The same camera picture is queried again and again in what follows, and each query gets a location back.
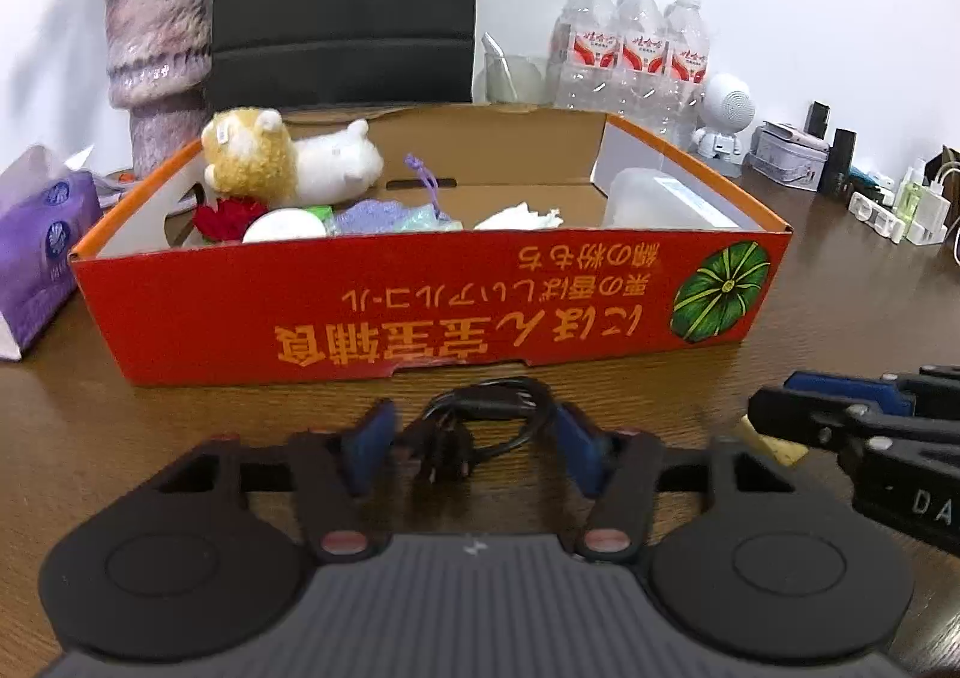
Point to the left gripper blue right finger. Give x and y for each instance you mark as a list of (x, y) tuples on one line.
[(590, 453)]

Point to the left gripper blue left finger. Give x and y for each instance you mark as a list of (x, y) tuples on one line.
[(360, 451)]

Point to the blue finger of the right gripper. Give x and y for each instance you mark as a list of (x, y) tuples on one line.
[(827, 423), (930, 393)]

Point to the purple knitted cloth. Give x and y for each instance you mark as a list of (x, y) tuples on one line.
[(378, 217)]

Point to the iridescent plastic bag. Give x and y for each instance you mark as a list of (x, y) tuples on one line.
[(426, 219)]

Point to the white round cap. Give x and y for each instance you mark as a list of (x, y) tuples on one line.
[(285, 224)]

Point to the white tissue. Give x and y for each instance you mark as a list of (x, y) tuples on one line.
[(521, 218)]

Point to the clear plastic swab box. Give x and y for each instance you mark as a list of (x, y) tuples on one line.
[(643, 198)]

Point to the red rose flower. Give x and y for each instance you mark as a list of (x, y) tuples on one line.
[(227, 220)]

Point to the plush alpaca toy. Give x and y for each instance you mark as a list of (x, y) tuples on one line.
[(249, 152)]

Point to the white contact lens case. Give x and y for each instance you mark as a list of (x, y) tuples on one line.
[(881, 220)]

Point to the green spray bottle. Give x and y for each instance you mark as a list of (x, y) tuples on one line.
[(910, 192)]

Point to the red cardboard box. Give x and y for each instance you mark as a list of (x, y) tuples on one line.
[(356, 307)]

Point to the tall black tube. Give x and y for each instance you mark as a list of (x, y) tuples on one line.
[(837, 167)]

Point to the small tin box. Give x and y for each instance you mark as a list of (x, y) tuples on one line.
[(787, 156)]

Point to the white astronaut figure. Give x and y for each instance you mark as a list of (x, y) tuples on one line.
[(725, 110)]

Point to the middle water bottle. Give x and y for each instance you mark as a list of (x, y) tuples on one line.
[(640, 64)]

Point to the water bottle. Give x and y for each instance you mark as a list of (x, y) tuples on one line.
[(687, 61), (640, 64), (583, 52)]

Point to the glass cup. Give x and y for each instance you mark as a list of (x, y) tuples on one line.
[(530, 76)]

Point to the left water bottle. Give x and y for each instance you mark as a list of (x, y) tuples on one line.
[(583, 52)]

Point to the purple tissue pack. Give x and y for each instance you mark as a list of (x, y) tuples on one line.
[(49, 203)]

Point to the spoon in glass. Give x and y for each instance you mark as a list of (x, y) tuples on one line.
[(498, 76)]

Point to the right water bottle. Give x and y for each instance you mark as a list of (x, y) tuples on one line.
[(687, 61)]

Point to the black paper bag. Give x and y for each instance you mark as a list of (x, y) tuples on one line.
[(301, 54)]

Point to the purple ceramic vase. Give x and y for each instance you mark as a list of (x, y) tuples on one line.
[(159, 53)]

